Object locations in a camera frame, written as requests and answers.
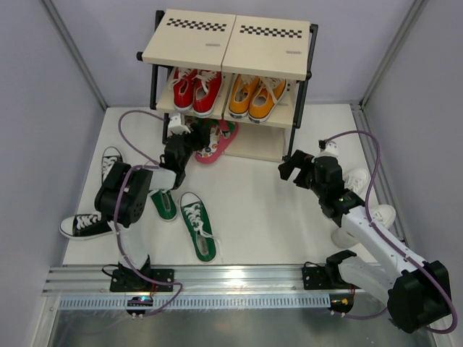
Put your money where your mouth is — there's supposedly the green sneaker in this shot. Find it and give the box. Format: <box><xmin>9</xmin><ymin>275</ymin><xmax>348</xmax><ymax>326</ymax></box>
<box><xmin>179</xmin><ymin>192</ymin><xmax>217</xmax><ymax>263</ymax></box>
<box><xmin>148</xmin><ymin>190</ymin><xmax>177</xmax><ymax>222</ymax></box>

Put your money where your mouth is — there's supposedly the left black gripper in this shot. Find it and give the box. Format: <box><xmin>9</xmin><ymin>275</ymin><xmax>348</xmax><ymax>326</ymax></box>
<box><xmin>176</xmin><ymin>123</ymin><xmax>211</xmax><ymax>168</ymax></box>

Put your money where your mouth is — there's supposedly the upright black sneaker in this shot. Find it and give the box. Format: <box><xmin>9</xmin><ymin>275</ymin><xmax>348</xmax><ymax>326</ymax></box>
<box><xmin>101</xmin><ymin>146</ymin><xmax>123</xmax><ymax>183</ymax></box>

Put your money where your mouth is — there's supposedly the pink flip-flop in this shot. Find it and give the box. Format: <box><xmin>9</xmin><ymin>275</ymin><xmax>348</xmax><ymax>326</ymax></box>
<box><xmin>195</xmin><ymin>119</ymin><xmax>239</xmax><ymax>164</ymax></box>

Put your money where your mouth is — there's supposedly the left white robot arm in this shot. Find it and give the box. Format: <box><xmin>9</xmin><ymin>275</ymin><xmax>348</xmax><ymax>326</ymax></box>
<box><xmin>95</xmin><ymin>124</ymin><xmax>210</xmax><ymax>291</ymax></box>

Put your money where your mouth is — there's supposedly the yellow sneaker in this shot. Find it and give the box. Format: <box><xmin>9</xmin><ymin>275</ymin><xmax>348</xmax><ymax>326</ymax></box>
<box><xmin>248</xmin><ymin>77</ymin><xmax>287</xmax><ymax>124</ymax></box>
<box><xmin>229</xmin><ymin>74</ymin><xmax>260</xmax><ymax>119</ymax></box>

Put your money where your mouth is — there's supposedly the slotted grey cable duct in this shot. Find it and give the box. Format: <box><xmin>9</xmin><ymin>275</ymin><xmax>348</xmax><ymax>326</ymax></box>
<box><xmin>57</xmin><ymin>293</ymin><xmax>330</xmax><ymax>310</ymax></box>

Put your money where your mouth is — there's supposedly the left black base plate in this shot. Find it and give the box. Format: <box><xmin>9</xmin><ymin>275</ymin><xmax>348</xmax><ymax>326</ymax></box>
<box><xmin>109</xmin><ymin>267</ymin><xmax>174</xmax><ymax>293</ymax></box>

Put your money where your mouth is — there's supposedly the left controller board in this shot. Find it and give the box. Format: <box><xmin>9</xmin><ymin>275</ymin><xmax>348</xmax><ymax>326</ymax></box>
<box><xmin>125</xmin><ymin>295</ymin><xmax>153</xmax><ymax>316</ymax></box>

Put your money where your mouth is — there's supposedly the left red sneaker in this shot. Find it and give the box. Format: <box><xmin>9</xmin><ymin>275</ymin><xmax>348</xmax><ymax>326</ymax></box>
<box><xmin>169</xmin><ymin>67</ymin><xmax>197</xmax><ymax>111</ymax></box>

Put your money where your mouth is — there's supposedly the aluminium mounting rail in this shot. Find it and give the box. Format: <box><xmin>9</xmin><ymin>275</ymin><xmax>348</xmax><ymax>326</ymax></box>
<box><xmin>41</xmin><ymin>263</ymin><xmax>438</xmax><ymax>297</ymax></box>

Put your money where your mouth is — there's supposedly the right controller board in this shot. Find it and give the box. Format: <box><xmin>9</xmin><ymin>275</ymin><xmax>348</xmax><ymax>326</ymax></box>
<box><xmin>328</xmin><ymin>296</ymin><xmax>354</xmax><ymax>314</ymax></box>

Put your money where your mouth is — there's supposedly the left yellow sneaker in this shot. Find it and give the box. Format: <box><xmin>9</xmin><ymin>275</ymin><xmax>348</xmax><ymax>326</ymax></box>
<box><xmin>229</xmin><ymin>74</ymin><xmax>260</xmax><ymax>119</ymax></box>

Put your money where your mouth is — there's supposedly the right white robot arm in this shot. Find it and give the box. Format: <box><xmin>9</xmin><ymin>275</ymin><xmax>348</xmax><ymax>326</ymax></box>
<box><xmin>278</xmin><ymin>150</ymin><xmax>458</xmax><ymax>333</ymax></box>

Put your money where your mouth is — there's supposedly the red sneaker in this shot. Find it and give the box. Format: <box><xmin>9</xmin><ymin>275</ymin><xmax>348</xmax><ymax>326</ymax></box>
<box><xmin>169</xmin><ymin>67</ymin><xmax>197</xmax><ymax>111</ymax></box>
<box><xmin>192</xmin><ymin>70</ymin><xmax>222</xmax><ymax>118</ymax></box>

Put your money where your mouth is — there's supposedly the beige black shoe shelf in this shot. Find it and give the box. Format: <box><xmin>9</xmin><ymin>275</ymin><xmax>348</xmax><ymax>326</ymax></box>
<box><xmin>137</xmin><ymin>9</ymin><xmax>318</xmax><ymax>162</ymax></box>

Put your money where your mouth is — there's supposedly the right red sneaker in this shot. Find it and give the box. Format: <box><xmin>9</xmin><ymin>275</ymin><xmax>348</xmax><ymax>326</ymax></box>
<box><xmin>192</xmin><ymin>70</ymin><xmax>222</xmax><ymax>118</ymax></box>

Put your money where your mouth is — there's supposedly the lower green sneaker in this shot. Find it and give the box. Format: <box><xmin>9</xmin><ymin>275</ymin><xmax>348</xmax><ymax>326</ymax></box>
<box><xmin>179</xmin><ymin>192</ymin><xmax>217</xmax><ymax>263</ymax></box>

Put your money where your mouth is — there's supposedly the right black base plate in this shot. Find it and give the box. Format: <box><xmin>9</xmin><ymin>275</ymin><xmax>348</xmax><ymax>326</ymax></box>
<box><xmin>301</xmin><ymin>262</ymin><xmax>356</xmax><ymax>290</ymax></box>

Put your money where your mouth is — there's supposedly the controller board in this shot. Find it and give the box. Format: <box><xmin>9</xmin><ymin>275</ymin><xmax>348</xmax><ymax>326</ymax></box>
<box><xmin>125</xmin><ymin>295</ymin><xmax>153</xmax><ymax>316</ymax></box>
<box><xmin>328</xmin><ymin>296</ymin><xmax>354</xmax><ymax>314</ymax></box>

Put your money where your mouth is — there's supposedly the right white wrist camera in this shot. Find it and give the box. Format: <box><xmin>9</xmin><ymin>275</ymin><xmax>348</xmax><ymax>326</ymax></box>
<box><xmin>318</xmin><ymin>140</ymin><xmax>339</xmax><ymax>158</ymax></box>

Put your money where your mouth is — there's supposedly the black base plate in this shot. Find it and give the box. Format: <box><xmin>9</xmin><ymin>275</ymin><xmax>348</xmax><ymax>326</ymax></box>
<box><xmin>109</xmin><ymin>267</ymin><xmax>174</xmax><ymax>293</ymax></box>
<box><xmin>301</xmin><ymin>262</ymin><xmax>356</xmax><ymax>290</ymax></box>

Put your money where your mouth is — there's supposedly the sideways black sneaker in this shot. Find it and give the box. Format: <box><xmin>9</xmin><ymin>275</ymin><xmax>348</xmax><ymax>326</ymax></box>
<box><xmin>59</xmin><ymin>212</ymin><xmax>111</xmax><ymax>241</ymax></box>

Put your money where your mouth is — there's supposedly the upper green sneaker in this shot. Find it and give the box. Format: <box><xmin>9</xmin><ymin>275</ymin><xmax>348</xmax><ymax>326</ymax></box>
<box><xmin>148</xmin><ymin>190</ymin><xmax>177</xmax><ymax>222</ymax></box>

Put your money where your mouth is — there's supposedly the white sneaker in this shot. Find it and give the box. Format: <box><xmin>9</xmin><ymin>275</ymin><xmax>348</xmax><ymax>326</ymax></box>
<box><xmin>331</xmin><ymin>205</ymin><xmax>396</xmax><ymax>249</ymax></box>
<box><xmin>343</xmin><ymin>168</ymin><xmax>370</xmax><ymax>195</ymax></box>

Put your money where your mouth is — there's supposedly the right yellow sneaker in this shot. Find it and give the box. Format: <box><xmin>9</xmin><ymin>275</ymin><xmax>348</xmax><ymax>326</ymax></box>
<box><xmin>248</xmin><ymin>77</ymin><xmax>287</xmax><ymax>124</ymax></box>

